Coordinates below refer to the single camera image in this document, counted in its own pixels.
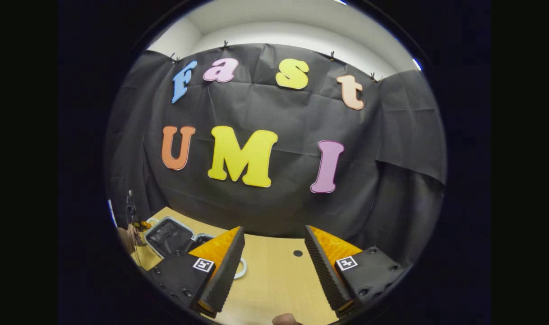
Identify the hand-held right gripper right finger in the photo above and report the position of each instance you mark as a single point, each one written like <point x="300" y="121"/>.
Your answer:
<point x="324" y="275"/>

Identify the light blue suitcase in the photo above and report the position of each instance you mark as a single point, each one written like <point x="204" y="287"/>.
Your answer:
<point x="168" y="237"/>

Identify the black backdrop cloth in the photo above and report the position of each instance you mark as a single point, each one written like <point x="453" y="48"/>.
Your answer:
<point x="292" y="113"/>

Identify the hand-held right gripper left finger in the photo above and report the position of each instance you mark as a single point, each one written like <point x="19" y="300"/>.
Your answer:
<point x="227" y="280"/>

